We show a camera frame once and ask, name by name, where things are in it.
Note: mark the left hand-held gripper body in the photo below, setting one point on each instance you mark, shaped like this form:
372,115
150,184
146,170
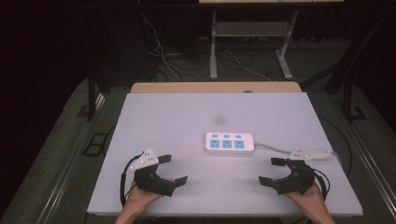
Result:
149,182

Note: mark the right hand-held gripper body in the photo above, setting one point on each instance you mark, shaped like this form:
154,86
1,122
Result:
295,179

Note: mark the person's left hand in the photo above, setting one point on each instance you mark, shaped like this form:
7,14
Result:
140,199

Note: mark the person's right hand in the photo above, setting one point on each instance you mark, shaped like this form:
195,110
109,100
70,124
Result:
306,199

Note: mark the white table board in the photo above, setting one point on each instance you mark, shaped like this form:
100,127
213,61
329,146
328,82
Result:
186,124

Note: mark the white power strip blue sockets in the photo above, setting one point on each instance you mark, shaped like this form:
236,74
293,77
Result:
229,143

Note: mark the wooden table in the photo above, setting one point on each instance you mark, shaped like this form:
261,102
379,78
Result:
186,87

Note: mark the black metal stand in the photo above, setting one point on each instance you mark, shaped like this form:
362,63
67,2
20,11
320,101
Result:
348,93
91,96

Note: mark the black floor bracket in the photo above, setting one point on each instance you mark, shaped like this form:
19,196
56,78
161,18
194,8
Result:
96,145

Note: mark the aluminium floor rail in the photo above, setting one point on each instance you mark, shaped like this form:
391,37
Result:
370,161
70,161

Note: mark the white metal frame desk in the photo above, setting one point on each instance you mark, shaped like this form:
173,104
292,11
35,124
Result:
213,46

